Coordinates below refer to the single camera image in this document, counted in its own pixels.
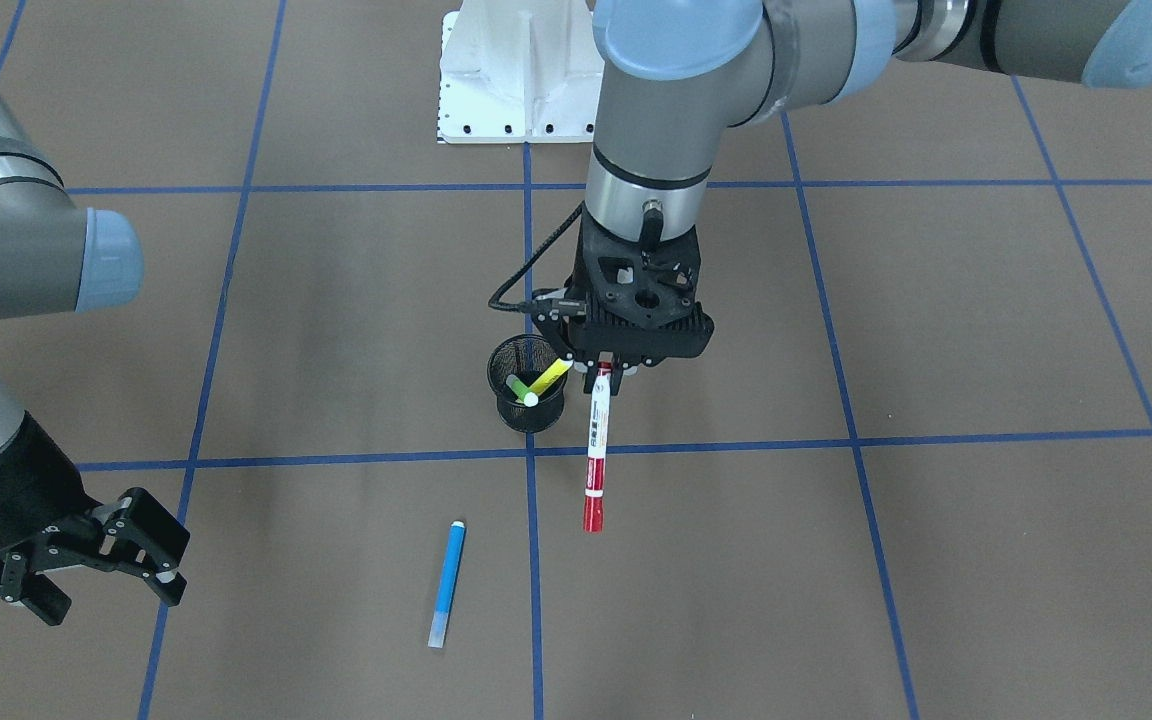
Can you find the black mesh pen cup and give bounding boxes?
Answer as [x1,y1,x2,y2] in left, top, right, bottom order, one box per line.
[487,335,569,434]

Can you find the green highlighter pen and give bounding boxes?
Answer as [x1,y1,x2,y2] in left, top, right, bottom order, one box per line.
[506,374,539,407]

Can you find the blue highlighter pen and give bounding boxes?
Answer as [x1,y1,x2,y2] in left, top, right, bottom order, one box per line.
[426,520,467,650]

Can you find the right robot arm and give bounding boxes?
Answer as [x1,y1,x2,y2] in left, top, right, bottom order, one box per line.
[0,94,189,626]

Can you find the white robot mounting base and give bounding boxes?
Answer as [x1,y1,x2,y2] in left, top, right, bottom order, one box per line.
[435,1,604,143]

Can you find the yellow highlighter pen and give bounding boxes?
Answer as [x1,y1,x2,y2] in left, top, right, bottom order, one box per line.
[526,357,573,397]

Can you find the white marker with red cap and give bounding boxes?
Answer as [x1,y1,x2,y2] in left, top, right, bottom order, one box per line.
[582,396,612,533]

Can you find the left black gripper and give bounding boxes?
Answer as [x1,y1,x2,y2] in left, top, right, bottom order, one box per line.
[563,210,717,396]

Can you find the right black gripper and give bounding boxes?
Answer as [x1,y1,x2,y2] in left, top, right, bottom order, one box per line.
[0,416,189,626]

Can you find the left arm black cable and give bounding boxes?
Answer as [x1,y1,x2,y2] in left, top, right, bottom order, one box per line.
[488,200,588,316]

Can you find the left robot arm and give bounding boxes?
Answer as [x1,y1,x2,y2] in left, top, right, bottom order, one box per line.
[541,1,1152,393]

